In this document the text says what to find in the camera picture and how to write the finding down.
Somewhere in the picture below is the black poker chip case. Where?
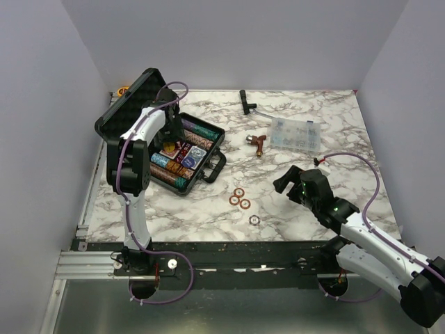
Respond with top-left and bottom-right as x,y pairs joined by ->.
95,68 -> 226,197

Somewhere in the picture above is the yellow dealer button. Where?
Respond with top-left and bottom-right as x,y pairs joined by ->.
163,142 -> 175,152

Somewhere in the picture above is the blue dealer button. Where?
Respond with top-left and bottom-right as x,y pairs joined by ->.
181,154 -> 201,170

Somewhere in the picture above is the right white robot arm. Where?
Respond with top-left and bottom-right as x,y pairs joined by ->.
273,166 -> 444,328

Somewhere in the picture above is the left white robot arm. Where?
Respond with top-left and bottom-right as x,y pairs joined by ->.
106,85 -> 185,275

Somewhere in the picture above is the red card deck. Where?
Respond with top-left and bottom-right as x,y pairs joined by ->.
159,141 -> 185,161

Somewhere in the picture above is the blue card deck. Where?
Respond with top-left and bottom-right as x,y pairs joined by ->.
185,146 -> 207,165

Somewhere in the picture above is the clear plastic organizer box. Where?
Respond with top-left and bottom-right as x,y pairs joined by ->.
270,118 -> 321,152

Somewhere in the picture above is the grey purple poker chip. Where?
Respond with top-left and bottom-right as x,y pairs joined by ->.
249,215 -> 261,226

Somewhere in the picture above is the orange poker chip right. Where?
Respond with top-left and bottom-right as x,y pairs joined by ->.
239,198 -> 251,209

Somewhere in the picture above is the orange poker chip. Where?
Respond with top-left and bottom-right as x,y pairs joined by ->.
234,187 -> 245,198
239,198 -> 251,209
229,195 -> 241,205

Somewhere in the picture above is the orange poker chip upper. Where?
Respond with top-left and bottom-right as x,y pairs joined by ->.
234,187 -> 245,198

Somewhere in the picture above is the brown copper tool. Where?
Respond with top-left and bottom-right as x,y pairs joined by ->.
246,135 -> 267,157

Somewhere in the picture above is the orange poker chip left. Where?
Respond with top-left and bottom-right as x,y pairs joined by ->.
229,195 -> 241,205

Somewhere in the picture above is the black T-handle wrench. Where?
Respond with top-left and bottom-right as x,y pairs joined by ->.
239,90 -> 273,120

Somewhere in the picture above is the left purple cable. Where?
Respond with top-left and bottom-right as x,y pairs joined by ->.
115,81 -> 195,307

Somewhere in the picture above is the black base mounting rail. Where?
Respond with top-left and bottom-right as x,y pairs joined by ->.
71,241 -> 348,297

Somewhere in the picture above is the aluminium extrusion rail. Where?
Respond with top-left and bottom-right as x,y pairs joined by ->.
55,251 -> 114,280

